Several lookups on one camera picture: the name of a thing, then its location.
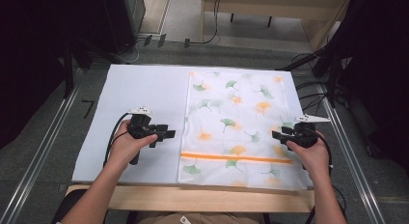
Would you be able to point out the white table mat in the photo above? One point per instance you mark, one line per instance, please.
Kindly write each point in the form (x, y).
(141, 98)

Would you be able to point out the person's left hand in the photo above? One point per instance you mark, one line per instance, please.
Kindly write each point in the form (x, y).
(127, 146)

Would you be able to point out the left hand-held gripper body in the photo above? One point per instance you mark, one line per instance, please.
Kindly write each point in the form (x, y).
(139, 126)

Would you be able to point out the metal floor rail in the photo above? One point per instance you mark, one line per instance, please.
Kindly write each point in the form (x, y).
(38, 153)
(350, 156)

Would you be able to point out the wooden table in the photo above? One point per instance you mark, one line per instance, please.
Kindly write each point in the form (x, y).
(205, 200)

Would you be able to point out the black metal stand with curtain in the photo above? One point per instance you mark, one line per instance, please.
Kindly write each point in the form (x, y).
(331, 66)

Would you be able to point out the light wooden bench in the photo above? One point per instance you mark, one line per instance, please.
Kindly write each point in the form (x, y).
(276, 5)

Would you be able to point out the person's beige trousers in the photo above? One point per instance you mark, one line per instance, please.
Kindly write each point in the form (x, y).
(199, 218)

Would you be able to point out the person's right hand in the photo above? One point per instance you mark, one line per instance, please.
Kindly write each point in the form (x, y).
(310, 159)

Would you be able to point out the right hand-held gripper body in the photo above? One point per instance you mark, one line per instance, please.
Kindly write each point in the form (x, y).
(304, 134)

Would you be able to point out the leaf print mesh laundry bag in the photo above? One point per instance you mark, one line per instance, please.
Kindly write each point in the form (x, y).
(238, 130)

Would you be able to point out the black cabinet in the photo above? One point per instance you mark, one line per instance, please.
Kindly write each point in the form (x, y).
(120, 18)

